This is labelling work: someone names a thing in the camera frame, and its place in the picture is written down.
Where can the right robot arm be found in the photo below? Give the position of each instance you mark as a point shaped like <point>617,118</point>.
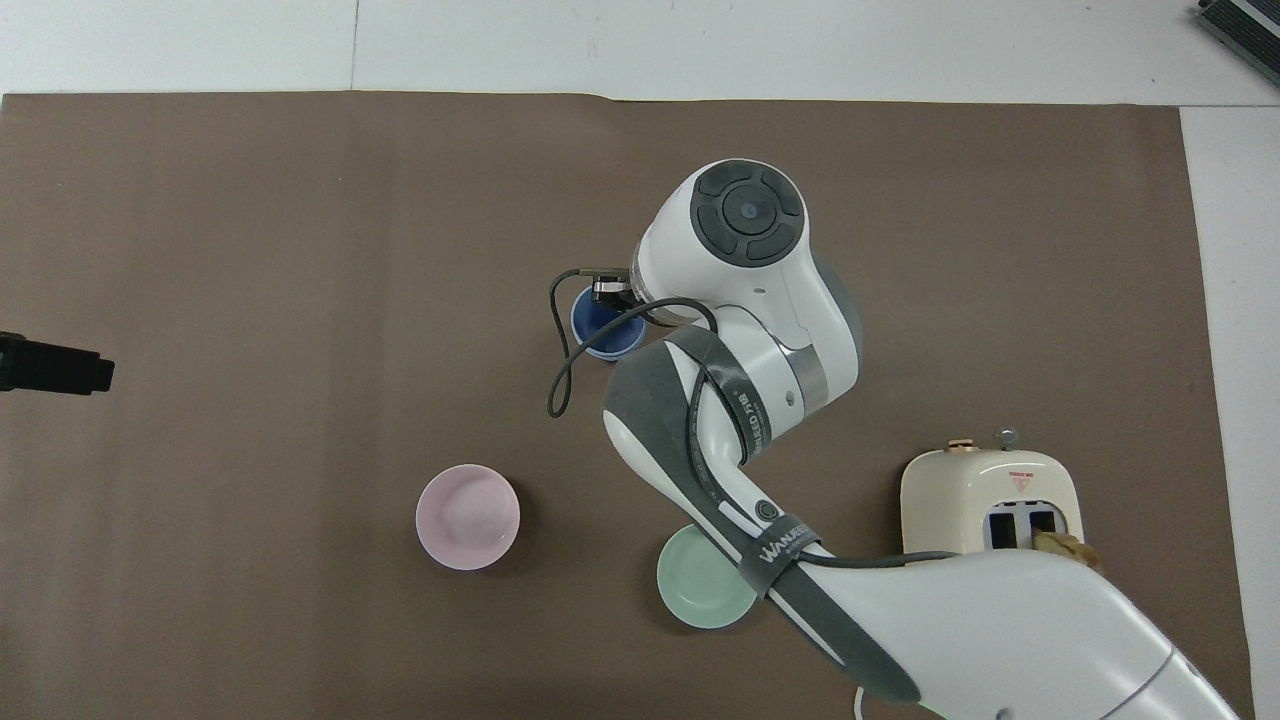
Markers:
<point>760,300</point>

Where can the blue cup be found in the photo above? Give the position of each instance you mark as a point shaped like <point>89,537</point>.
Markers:
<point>600,336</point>

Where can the pink cup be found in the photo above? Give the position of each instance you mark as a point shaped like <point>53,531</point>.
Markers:
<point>467,517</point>

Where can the cream toaster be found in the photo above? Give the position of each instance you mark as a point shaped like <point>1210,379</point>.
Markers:
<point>950,500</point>

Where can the bread slice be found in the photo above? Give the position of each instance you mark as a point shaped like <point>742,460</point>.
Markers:
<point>1066,548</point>

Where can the grey ribbed metal device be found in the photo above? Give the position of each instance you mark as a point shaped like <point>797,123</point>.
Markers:
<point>1245,22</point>

